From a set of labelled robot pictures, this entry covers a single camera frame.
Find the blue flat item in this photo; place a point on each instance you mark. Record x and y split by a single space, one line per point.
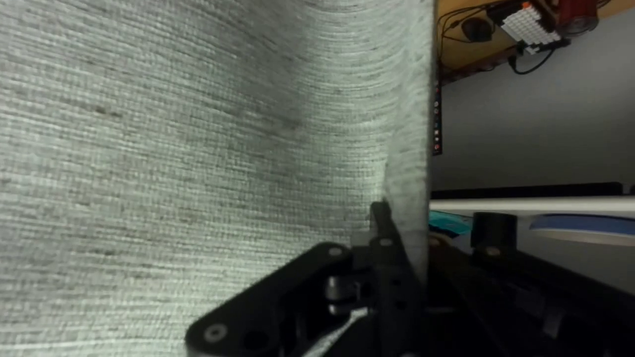
589 228

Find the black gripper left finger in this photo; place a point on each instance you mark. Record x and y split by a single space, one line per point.
319 304

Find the white gridded device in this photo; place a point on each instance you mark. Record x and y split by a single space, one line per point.
527 24

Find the wooden top desk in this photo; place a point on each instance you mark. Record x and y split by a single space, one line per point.
464 56

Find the grey woven curtain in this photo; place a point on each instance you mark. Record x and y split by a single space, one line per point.
200 145

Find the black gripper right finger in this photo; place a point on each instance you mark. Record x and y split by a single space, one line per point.
517 304

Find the red cup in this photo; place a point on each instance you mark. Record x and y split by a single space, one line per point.
575 12

